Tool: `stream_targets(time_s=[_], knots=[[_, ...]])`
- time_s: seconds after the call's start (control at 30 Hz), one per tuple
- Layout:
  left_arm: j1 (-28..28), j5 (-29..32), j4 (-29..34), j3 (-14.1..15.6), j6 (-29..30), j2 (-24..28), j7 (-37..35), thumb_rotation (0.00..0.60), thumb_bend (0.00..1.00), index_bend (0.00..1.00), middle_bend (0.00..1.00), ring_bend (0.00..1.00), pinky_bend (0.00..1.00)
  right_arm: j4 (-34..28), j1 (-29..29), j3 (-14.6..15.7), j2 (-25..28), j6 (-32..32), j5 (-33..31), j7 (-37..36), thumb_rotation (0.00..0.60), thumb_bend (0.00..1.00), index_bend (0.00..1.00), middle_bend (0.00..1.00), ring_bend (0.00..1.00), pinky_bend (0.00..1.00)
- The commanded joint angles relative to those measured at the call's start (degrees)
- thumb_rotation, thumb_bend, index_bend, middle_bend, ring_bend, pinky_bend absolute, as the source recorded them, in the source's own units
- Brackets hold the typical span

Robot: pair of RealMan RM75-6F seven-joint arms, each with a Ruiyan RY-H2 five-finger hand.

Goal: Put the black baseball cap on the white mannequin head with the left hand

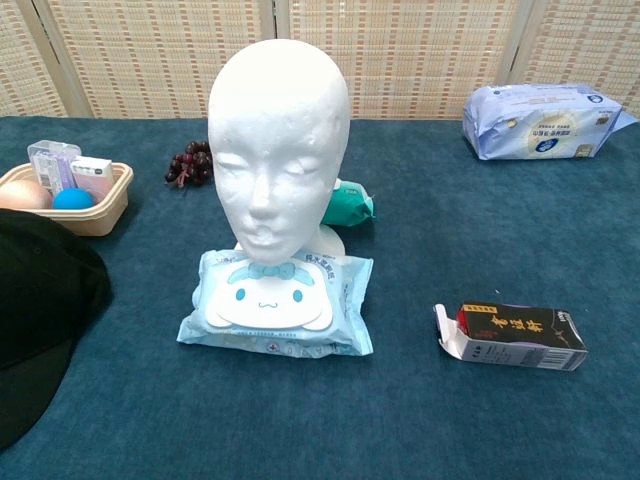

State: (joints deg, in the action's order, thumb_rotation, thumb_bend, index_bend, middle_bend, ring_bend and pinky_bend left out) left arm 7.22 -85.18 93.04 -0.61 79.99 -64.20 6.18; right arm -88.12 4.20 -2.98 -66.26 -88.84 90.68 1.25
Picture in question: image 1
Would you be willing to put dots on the blue cartoon wet wipes pack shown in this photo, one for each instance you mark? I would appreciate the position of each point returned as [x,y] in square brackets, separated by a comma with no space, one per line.
[275,305]

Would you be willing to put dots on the dark purple grape bunch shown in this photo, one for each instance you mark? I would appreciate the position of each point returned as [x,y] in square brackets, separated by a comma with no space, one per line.
[192,162]

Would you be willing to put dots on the beige plastic tray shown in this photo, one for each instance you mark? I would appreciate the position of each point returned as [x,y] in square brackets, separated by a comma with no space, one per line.
[100,220]

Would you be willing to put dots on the black baseball cap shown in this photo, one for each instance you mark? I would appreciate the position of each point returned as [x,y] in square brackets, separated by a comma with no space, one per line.
[40,300]

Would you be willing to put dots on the large blue tissue pack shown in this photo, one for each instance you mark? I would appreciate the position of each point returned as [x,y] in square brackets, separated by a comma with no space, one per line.
[540,125]

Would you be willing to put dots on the green wipes pack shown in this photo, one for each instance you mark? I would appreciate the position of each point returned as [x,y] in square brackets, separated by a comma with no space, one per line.
[350,205]

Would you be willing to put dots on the black carton with open flap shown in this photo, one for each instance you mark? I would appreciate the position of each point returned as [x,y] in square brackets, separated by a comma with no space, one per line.
[520,335]

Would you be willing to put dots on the pink white small box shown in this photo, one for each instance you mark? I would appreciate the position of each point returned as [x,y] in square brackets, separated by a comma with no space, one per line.
[92,175]

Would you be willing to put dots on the white foam mannequin head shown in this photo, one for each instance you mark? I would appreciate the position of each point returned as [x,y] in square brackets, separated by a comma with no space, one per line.
[277,150]

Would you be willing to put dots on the bamboo folding screen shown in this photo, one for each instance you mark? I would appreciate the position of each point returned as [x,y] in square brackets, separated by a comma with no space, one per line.
[150,50]

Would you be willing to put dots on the blue ball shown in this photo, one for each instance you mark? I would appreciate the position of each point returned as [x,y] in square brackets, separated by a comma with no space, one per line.
[74,199]

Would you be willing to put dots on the clear purple box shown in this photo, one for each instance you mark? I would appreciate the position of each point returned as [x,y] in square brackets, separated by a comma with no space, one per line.
[50,165]

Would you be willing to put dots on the peach coloured egg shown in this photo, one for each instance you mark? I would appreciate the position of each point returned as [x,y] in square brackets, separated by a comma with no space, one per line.
[25,195]

